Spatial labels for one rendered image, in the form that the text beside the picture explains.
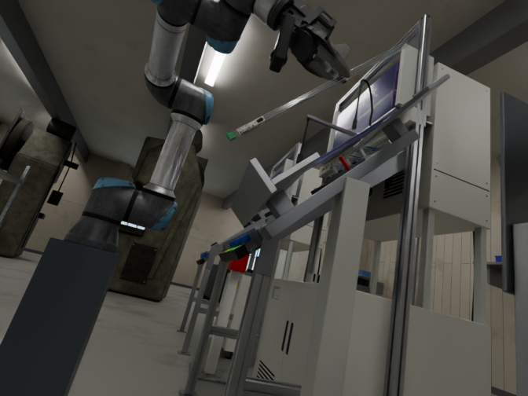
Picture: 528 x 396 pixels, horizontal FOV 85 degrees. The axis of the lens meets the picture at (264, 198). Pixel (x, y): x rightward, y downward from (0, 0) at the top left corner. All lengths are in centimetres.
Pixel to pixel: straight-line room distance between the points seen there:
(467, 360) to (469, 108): 106
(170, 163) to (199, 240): 912
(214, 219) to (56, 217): 462
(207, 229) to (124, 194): 920
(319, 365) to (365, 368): 47
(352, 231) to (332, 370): 27
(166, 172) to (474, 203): 123
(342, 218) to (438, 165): 80
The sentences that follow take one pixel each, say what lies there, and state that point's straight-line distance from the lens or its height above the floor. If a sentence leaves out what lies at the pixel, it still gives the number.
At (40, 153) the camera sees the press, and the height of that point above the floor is 200.
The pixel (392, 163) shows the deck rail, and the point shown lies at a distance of 123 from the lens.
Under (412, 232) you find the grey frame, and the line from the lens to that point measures 115.
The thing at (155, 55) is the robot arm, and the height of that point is 109.
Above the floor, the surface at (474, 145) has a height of 136.
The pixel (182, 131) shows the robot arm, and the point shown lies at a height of 100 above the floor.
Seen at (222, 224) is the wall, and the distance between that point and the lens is 1034.
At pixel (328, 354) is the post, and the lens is 64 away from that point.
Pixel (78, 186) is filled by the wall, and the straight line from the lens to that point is 1033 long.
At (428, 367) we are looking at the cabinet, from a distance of 124.
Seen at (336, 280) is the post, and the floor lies 60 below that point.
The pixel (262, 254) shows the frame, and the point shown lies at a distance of 85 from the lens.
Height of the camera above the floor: 55
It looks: 17 degrees up
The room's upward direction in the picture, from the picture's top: 14 degrees clockwise
